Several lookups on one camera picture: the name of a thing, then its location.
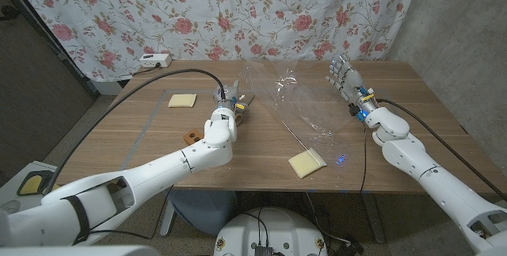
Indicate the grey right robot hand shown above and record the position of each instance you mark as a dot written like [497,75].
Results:
[350,81]

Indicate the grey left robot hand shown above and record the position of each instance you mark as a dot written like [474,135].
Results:
[227,97]

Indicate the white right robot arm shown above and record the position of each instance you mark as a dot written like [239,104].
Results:
[412,153]

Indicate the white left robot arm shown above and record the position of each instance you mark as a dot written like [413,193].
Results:
[206,153]

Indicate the transparent cling film sheet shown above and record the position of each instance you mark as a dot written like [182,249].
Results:
[301,101]

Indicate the brown wooden block with holes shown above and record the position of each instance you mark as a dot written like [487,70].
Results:
[192,137]

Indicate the yellow sponge at left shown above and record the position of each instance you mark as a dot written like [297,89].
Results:
[182,100]

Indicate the white power strip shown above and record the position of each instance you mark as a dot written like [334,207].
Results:
[154,61]

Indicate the floral backdrop cloth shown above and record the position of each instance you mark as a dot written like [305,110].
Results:
[237,10]

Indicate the yellow sponge near front edge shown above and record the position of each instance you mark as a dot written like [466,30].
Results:
[307,163]

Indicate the blue grey round stool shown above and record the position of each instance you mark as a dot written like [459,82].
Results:
[202,208]

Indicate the grey metal table leg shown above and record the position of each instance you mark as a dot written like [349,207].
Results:
[167,218]
[374,216]

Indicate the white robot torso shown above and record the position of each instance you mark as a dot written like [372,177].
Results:
[277,228]

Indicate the black power adapter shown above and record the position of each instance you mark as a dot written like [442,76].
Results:
[348,246]

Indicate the white mat with yellow marks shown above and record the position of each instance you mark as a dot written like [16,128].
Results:
[31,184]

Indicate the white shoe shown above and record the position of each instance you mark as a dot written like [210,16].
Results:
[10,206]

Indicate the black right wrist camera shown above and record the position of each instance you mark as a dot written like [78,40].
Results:
[356,112]

